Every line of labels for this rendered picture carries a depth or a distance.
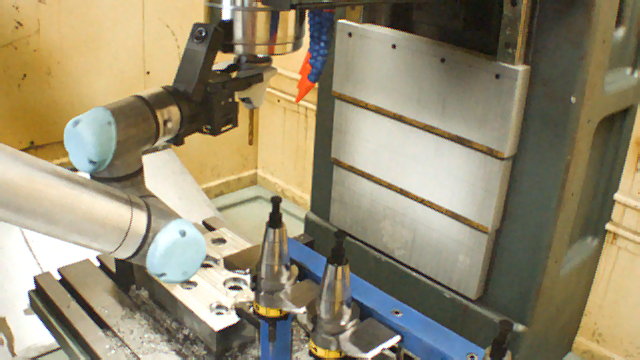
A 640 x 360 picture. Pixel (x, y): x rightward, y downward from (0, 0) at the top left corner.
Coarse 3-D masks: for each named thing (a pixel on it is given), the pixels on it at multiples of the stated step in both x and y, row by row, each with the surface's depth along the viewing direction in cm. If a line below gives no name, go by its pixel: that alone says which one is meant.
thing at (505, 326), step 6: (498, 324) 58; (504, 324) 58; (510, 324) 58; (504, 330) 58; (510, 330) 58; (498, 336) 59; (504, 336) 58; (492, 342) 59; (498, 342) 59; (504, 342) 59; (492, 348) 59; (498, 348) 59; (504, 348) 59; (492, 354) 59; (498, 354) 59; (504, 354) 59
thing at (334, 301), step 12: (336, 264) 73; (348, 264) 74; (324, 276) 74; (336, 276) 73; (348, 276) 74; (324, 288) 74; (336, 288) 74; (348, 288) 75; (324, 300) 74; (336, 300) 74; (348, 300) 75; (324, 312) 75; (336, 312) 74; (348, 312) 75
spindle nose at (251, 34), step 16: (208, 0) 94; (224, 0) 91; (240, 0) 91; (208, 16) 95; (224, 16) 92; (240, 16) 92; (256, 16) 92; (272, 16) 92; (288, 16) 94; (304, 16) 97; (224, 32) 93; (240, 32) 93; (256, 32) 93; (272, 32) 93; (288, 32) 95; (304, 32) 99; (224, 48) 95; (240, 48) 94; (256, 48) 94; (272, 48) 94; (288, 48) 96
